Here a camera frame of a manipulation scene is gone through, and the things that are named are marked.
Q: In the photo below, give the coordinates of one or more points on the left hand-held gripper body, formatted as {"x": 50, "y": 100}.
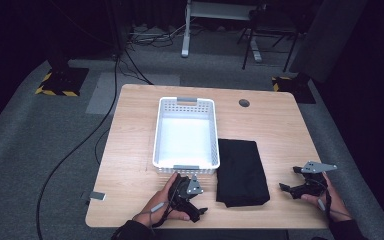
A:
{"x": 181, "y": 190}

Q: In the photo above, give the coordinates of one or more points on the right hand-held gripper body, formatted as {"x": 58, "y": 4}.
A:
{"x": 313, "y": 181}

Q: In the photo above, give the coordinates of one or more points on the black cloth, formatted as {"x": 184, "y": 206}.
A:
{"x": 241, "y": 173}

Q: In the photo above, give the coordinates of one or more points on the white plastic basket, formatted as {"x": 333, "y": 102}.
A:
{"x": 185, "y": 136}

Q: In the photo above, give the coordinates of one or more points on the person's right hand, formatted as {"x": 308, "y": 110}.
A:
{"x": 333, "y": 203}

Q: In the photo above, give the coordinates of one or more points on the person's left hand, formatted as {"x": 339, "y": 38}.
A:
{"x": 156, "y": 206}

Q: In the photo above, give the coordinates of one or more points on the stand base with hazard tape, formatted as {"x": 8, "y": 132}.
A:
{"x": 63, "y": 83}
{"x": 295, "y": 89}

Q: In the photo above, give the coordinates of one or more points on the small grey tag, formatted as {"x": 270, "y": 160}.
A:
{"x": 97, "y": 196}

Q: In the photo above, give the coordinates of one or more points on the grey table grommet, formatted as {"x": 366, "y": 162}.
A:
{"x": 244, "y": 103}

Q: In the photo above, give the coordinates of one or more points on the grey panel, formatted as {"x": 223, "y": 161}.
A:
{"x": 326, "y": 40}

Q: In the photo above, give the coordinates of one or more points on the black metal stand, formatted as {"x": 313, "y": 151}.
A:
{"x": 263, "y": 33}

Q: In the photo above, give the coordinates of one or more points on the white desk frame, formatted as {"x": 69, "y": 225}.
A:
{"x": 186, "y": 36}

